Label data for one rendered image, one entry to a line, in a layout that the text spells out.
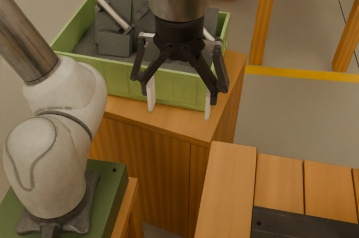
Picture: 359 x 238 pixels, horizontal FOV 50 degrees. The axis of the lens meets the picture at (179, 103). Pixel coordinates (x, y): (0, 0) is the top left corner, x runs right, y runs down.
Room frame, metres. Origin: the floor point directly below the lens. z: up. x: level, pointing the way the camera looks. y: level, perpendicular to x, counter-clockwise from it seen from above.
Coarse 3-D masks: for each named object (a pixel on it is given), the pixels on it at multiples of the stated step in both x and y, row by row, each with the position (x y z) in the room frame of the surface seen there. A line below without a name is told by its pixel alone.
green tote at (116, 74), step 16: (80, 16) 1.38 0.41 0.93; (224, 16) 1.36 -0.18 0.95; (64, 32) 1.24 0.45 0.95; (80, 32) 1.35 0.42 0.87; (224, 32) 1.23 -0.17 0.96; (64, 48) 1.21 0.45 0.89; (224, 48) 1.31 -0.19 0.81; (96, 64) 1.07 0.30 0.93; (112, 64) 1.05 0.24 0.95; (128, 64) 1.04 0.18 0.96; (112, 80) 1.05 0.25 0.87; (128, 80) 1.04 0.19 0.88; (160, 80) 1.01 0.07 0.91; (176, 80) 0.99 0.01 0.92; (192, 80) 0.98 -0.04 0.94; (128, 96) 1.04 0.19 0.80; (144, 96) 1.02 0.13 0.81; (160, 96) 1.01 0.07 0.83; (176, 96) 0.99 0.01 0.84; (192, 96) 0.98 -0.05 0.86
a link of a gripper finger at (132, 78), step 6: (144, 30) 0.52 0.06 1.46; (138, 36) 0.51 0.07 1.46; (138, 42) 0.50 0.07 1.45; (144, 42) 0.51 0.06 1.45; (138, 48) 0.50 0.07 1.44; (144, 48) 0.50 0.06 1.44; (138, 54) 0.50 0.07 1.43; (144, 54) 0.52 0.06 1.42; (138, 60) 0.50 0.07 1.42; (138, 66) 0.50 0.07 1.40; (132, 72) 0.51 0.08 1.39; (138, 72) 0.51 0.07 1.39; (132, 78) 0.51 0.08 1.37
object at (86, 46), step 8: (88, 32) 1.38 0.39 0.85; (88, 40) 1.33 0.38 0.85; (80, 48) 1.27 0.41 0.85; (88, 48) 1.27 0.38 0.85; (96, 48) 1.27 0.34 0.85; (96, 56) 1.22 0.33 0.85; (104, 56) 1.22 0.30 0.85; (112, 56) 1.22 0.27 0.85; (144, 64) 1.17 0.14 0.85; (168, 64) 1.17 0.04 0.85; (176, 64) 1.17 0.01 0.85; (192, 72) 1.12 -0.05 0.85
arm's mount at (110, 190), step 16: (96, 160) 0.65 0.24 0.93; (112, 176) 0.59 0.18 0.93; (96, 192) 0.54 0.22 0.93; (112, 192) 0.54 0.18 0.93; (0, 208) 0.50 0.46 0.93; (16, 208) 0.50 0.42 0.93; (96, 208) 0.50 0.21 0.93; (112, 208) 0.50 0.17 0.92; (0, 224) 0.45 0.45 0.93; (16, 224) 0.45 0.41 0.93; (96, 224) 0.45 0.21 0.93; (112, 224) 0.48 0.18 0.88
